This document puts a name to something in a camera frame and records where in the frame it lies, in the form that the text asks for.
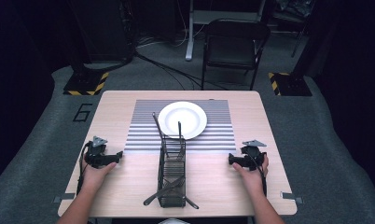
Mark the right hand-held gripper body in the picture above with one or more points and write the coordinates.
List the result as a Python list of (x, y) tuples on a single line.
[(253, 156)]

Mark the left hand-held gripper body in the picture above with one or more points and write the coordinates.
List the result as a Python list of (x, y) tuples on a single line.
[(95, 154)]

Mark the person's left hand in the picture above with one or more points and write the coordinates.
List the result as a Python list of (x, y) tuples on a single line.
[(95, 175)]

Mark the person's right hand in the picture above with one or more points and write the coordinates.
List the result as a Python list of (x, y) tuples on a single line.
[(252, 179)]

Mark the grey striped placemat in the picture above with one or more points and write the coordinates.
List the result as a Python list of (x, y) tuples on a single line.
[(145, 137)]

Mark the black cutlery piece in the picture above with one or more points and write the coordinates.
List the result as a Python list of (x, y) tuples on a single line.
[(188, 202), (162, 193)]

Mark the white round plate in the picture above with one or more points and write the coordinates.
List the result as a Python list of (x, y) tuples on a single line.
[(182, 120)]

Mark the black stand base striped edge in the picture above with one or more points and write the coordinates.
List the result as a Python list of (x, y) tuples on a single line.
[(83, 84), (291, 84)]

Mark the person's white clothing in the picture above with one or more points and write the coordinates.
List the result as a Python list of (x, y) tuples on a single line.
[(173, 221)]

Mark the black folding chair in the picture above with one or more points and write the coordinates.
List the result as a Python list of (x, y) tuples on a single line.
[(235, 46)]

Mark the black cabinet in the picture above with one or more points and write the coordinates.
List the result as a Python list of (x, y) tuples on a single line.
[(100, 29)]

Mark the grey table edge bracket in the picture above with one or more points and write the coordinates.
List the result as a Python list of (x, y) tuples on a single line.
[(292, 197), (64, 197)]

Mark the white desk frame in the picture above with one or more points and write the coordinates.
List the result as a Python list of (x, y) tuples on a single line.
[(204, 17)]

